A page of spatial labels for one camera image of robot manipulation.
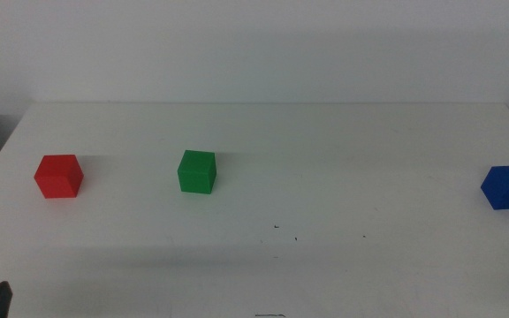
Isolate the red cube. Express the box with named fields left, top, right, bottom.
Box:
left=33, top=154, right=85, bottom=200

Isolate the green cube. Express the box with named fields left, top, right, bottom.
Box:
left=177, top=149, right=217, bottom=195

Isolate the blue cube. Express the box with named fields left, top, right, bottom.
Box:
left=480, top=164, right=509, bottom=211

